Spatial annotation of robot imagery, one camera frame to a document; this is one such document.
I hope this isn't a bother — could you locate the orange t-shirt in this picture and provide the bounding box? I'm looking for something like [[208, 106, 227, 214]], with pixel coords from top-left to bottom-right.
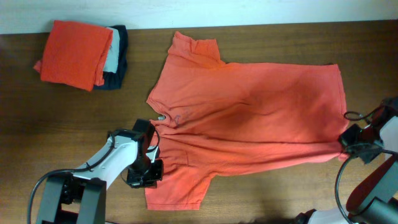
[[145, 32, 348, 210]]

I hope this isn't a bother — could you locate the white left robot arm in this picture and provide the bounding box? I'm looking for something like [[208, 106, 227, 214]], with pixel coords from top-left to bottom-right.
[[27, 119, 164, 224]]

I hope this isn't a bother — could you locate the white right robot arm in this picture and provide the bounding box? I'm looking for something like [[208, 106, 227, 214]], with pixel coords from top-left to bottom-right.
[[291, 97, 397, 224]]

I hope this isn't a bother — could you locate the folded grey garment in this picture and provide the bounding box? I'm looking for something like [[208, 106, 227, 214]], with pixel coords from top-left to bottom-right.
[[103, 27, 120, 73]]

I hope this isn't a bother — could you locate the folded navy garment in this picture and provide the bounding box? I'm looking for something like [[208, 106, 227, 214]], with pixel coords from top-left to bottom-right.
[[93, 25, 128, 90]]

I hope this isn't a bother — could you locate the folded orange shirt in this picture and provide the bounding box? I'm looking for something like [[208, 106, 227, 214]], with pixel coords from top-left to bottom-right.
[[34, 20, 113, 91]]

